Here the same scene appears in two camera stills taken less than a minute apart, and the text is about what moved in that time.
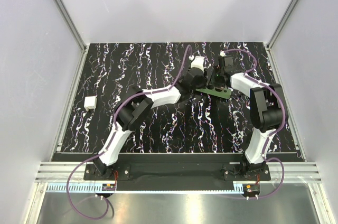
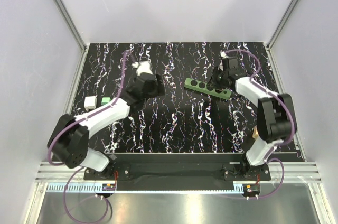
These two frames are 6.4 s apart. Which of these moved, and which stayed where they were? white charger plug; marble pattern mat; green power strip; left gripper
Moved: left gripper
Stayed: marble pattern mat; green power strip; white charger plug
